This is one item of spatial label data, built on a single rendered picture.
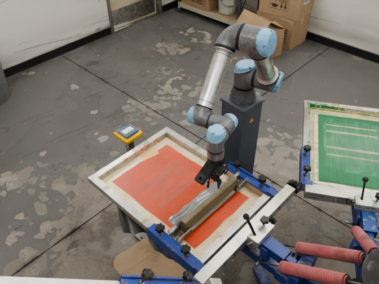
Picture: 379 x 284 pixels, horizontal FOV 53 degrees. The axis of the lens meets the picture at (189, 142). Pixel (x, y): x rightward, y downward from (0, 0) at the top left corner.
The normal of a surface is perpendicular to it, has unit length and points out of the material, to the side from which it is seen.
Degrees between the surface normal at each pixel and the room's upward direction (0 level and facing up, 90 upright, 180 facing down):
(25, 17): 90
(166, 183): 0
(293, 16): 90
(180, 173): 0
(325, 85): 0
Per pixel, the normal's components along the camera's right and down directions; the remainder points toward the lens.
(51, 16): 0.72, 0.45
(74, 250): -0.01, -0.75
